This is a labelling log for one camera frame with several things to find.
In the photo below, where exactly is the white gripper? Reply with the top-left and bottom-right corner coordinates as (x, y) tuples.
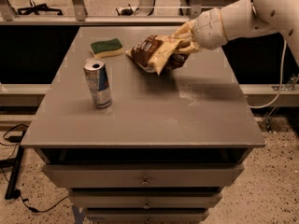
(148, 8), (227, 75)

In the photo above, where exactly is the brown chip bag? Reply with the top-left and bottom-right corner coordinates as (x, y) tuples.
(126, 35), (189, 75)

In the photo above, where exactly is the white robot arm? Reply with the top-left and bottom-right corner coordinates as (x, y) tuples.
(148, 0), (299, 73)

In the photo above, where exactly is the redbull can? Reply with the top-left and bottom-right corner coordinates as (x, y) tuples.
(83, 58), (112, 108)

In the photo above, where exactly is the green yellow sponge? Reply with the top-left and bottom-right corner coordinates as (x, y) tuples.
(91, 38), (123, 58)

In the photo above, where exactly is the grey drawer cabinet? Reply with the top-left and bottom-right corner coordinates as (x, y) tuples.
(20, 25), (267, 224)

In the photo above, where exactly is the black chair base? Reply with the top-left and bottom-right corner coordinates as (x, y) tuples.
(17, 0), (63, 15)

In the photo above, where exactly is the top drawer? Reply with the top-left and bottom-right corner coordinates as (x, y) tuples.
(43, 163), (244, 188)

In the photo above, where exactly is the drawer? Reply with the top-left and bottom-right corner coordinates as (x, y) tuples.
(69, 189), (222, 209)
(43, 163), (244, 188)
(86, 208), (209, 224)

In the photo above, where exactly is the middle drawer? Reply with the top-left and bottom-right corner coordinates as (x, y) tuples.
(69, 189), (222, 209)

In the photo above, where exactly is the bottom drawer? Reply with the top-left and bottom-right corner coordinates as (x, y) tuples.
(86, 208), (209, 224)

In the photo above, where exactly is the black metal floor bar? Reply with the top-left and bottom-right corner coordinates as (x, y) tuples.
(1, 133), (24, 200)

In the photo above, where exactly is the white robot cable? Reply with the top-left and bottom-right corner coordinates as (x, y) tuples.
(249, 39), (288, 110)

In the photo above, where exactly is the black floor cable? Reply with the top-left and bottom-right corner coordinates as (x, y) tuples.
(0, 123), (69, 214)

